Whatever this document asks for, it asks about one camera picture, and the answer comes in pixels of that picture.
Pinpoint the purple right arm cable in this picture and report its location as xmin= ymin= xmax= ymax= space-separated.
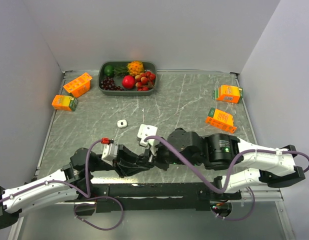
xmin=143 ymin=135 xmax=309 ymax=221

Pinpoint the grey-green fruit tray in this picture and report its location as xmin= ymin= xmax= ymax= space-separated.
xmin=97 ymin=60 xmax=158 ymax=97

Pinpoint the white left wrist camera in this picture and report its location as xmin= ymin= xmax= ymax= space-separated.
xmin=101 ymin=137 xmax=118 ymax=166

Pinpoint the black earbud charging case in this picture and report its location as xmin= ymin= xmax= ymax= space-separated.
xmin=136 ymin=153 xmax=155 ymax=169

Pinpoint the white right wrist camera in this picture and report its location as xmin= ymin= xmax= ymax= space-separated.
xmin=135 ymin=123 xmax=159 ymax=157

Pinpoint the red lychee bunch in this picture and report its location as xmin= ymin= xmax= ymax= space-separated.
xmin=134 ymin=71 xmax=157 ymax=91

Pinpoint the dark grape bunch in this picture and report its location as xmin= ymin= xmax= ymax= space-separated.
xmin=99 ymin=76 xmax=124 ymax=91

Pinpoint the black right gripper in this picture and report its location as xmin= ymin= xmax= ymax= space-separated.
xmin=142 ymin=136 xmax=203 ymax=170

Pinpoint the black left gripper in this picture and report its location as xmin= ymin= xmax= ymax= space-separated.
xmin=88 ymin=143 xmax=150 ymax=178

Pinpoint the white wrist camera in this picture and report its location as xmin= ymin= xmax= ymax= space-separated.
xmin=135 ymin=123 xmax=159 ymax=157
xmin=101 ymin=137 xmax=118 ymax=166

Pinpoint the green leafy sprig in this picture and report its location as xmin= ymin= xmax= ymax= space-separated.
xmin=114 ymin=66 xmax=130 ymax=77

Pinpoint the green lime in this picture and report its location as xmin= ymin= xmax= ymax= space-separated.
xmin=103 ymin=65 xmax=115 ymax=77

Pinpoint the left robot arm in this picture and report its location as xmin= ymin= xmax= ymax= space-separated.
xmin=0 ymin=143 xmax=154 ymax=230

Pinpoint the aluminium frame rail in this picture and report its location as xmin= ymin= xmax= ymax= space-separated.
xmin=241 ymin=190 xmax=284 ymax=202

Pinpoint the orange box back left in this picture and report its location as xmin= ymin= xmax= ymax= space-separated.
xmin=63 ymin=72 xmax=92 ymax=98

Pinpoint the orange green box left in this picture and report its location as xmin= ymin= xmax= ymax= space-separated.
xmin=51 ymin=95 xmax=78 ymax=112

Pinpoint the red apple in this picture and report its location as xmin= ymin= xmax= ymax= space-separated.
xmin=122 ymin=75 xmax=136 ymax=90

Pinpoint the white earbud charging case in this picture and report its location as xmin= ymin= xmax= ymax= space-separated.
xmin=117 ymin=119 xmax=128 ymax=129

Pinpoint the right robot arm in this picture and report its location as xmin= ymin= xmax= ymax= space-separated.
xmin=143 ymin=135 xmax=309 ymax=199

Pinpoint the orange box back right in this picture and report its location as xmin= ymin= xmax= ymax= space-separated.
xmin=212 ymin=85 xmax=243 ymax=104

